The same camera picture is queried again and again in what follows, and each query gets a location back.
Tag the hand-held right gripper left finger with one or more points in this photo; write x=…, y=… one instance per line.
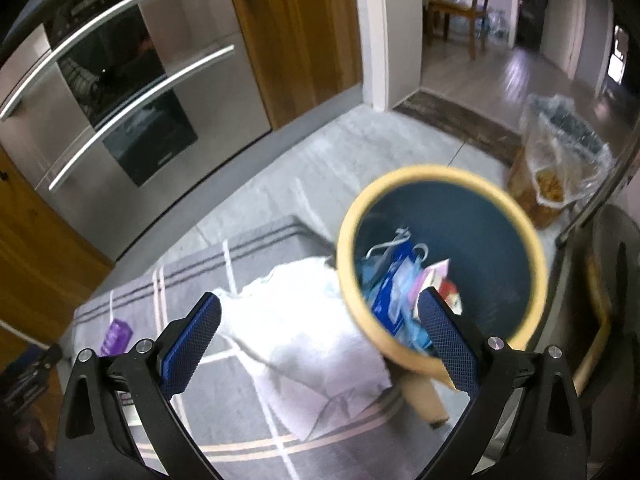
x=192, y=345

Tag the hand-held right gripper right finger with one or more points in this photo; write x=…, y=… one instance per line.
x=450, y=345

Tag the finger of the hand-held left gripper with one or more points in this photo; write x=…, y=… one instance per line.
x=45, y=358

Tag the red and white snack packet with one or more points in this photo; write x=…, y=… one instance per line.
x=442, y=285

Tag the blue packet with white label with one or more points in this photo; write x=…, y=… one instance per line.
x=397, y=280

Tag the blue bin with yellow rim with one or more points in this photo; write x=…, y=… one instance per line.
x=490, y=240

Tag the purple wrapper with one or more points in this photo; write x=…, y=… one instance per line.
x=117, y=337

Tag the white paper towel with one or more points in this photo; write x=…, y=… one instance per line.
x=300, y=330

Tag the wide wooden cabinet door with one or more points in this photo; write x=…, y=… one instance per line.
x=40, y=240

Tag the grey striped mat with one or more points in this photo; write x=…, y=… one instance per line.
x=260, y=245

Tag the dark doormat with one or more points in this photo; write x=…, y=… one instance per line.
x=450, y=120

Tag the large clear plastic bag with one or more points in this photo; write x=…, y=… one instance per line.
x=565, y=130

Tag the pack of water bottles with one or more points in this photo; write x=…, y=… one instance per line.
x=495, y=25

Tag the narrow wooden cabinet door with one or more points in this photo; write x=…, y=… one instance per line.
x=300, y=35

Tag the stainless steel double oven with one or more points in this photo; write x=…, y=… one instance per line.
x=175, y=10

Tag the wooden chair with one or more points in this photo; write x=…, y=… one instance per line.
x=455, y=8

